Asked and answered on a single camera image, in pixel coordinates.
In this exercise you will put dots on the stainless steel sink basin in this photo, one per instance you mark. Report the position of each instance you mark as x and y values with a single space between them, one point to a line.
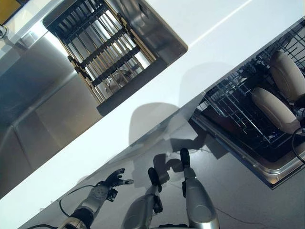
35 95

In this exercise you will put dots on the black dish drying rack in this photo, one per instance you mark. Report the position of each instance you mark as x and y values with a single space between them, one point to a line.
104 47

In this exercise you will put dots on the right robot hand dark palm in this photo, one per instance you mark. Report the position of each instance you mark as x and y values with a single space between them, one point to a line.
300 105

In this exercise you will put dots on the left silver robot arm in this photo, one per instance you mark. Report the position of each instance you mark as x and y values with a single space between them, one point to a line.
93 200

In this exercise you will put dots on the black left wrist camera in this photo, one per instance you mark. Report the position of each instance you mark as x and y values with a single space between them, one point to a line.
113 195

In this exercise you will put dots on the left robot hand dark palm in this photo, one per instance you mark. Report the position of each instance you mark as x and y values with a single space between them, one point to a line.
112 181

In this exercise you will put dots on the cream ceramic plate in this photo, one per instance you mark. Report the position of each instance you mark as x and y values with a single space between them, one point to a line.
274 109
286 74

